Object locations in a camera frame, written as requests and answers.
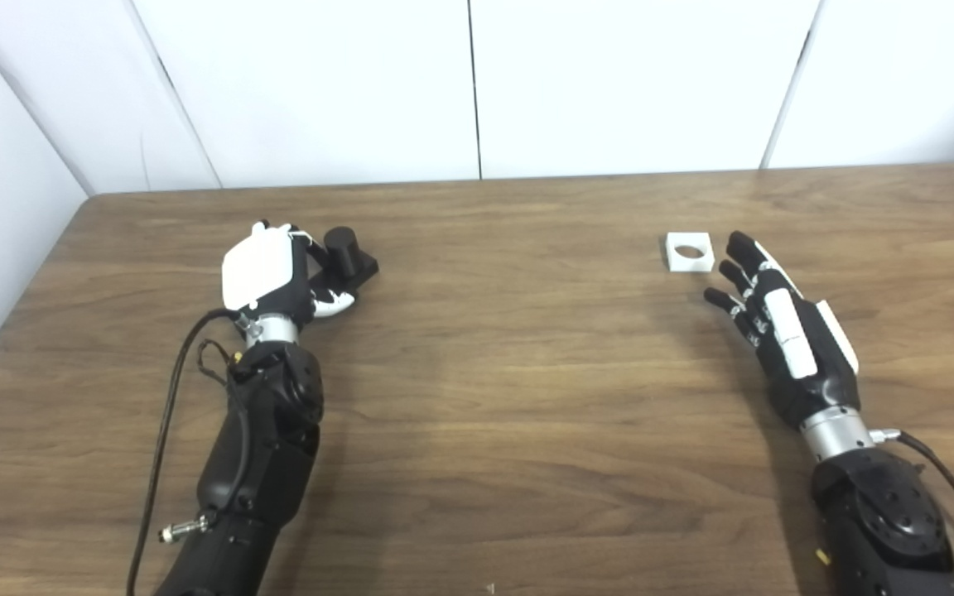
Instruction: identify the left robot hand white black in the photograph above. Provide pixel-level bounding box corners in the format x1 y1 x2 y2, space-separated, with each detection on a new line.
221 220 358 325

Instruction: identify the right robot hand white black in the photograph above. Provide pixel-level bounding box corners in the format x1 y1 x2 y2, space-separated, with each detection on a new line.
703 231 861 428

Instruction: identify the black peg with base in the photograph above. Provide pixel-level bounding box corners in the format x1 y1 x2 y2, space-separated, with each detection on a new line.
309 226 380 303

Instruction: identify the white square piece with hole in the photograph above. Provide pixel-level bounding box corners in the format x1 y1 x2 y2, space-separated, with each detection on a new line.
665 232 716 273

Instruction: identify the left forearm metal connector plug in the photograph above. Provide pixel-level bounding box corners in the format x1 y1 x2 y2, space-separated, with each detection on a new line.
158 513 219 545

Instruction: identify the left thin wire yellow tag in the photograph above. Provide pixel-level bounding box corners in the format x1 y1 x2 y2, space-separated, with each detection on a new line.
198 338 248 390

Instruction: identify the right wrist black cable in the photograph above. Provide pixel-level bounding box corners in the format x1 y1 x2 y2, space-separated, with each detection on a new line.
870 428 954 580

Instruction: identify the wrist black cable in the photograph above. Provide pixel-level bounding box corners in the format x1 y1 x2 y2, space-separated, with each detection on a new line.
870 428 954 580
125 308 250 596

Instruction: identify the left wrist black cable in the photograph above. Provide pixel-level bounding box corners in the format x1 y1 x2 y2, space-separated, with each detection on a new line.
125 308 250 596

